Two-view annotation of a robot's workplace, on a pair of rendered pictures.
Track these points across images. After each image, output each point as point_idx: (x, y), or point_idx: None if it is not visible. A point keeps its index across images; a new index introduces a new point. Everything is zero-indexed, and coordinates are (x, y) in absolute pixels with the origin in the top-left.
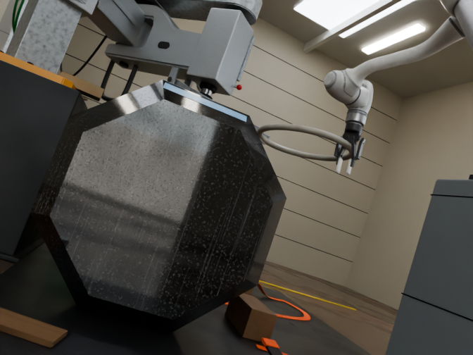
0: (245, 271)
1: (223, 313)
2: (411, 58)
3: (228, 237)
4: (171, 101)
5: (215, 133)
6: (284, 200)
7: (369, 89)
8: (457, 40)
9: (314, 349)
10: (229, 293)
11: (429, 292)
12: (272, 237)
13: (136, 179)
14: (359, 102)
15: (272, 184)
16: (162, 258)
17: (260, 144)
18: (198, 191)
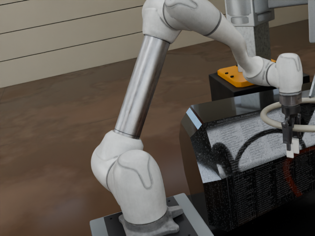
0: (207, 219)
1: None
2: (232, 52)
3: (201, 198)
4: (182, 121)
5: (188, 139)
6: (219, 180)
7: (277, 68)
8: (212, 37)
9: None
10: (213, 229)
11: None
12: (221, 203)
13: (186, 160)
14: (273, 84)
15: (207, 170)
16: (197, 200)
17: (207, 142)
18: (193, 170)
